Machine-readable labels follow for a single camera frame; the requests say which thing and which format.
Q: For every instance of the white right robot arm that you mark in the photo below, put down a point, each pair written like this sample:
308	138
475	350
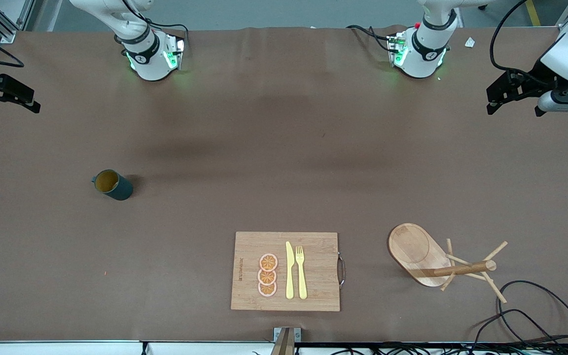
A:
148	54

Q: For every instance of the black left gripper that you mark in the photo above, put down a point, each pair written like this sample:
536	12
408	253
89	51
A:
529	82

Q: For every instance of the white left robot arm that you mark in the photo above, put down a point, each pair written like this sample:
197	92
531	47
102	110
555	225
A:
424	52

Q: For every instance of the bamboo cutting board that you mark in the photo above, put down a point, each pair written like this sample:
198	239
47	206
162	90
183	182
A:
313	271

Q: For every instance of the teal cup yellow inside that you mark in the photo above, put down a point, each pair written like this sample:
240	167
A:
121	190

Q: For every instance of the yellow plastic fork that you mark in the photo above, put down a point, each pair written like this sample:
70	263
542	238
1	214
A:
302	281

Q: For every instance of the wooden cup rack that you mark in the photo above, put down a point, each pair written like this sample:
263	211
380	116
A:
414	249

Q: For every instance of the white paper scrap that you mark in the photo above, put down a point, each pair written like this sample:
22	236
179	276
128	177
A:
470	42

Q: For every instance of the orange slice toy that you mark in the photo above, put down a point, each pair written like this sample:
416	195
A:
268	262
267	289
266	277

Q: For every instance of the aluminium camera mount profile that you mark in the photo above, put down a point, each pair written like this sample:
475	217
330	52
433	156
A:
286	345

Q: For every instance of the yellow plastic knife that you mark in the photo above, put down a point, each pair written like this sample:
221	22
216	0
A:
290	276

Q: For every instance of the green-lit arm base box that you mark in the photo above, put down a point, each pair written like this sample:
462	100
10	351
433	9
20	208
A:
178	47
395	44

